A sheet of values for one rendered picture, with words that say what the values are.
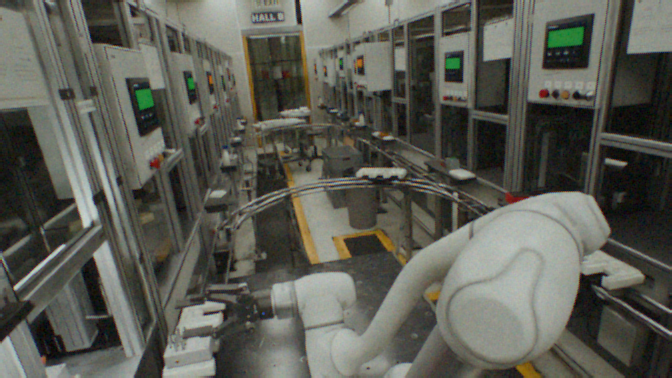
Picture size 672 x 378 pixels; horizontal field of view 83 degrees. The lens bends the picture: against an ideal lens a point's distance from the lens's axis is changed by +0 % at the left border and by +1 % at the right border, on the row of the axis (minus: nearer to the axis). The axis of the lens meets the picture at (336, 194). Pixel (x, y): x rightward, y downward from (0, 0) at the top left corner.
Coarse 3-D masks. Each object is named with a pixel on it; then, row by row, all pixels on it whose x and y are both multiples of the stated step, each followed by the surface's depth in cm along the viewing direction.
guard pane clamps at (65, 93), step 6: (60, 90) 88; (66, 90) 91; (72, 90) 94; (90, 90) 104; (96, 90) 107; (60, 96) 88; (66, 96) 91; (72, 96) 94; (120, 180) 116; (102, 192) 102; (96, 198) 99; (102, 198) 102; (96, 204) 98; (138, 258) 121; (144, 258) 125
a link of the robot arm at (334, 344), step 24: (456, 240) 67; (408, 264) 76; (432, 264) 71; (408, 288) 75; (384, 312) 79; (408, 312) 77; (312, 336) 91; (336, 336) 88; (360, 336) 85; (384, 336) 79; (312, 360) 90; (336, 360) 85; (360, 360) 83
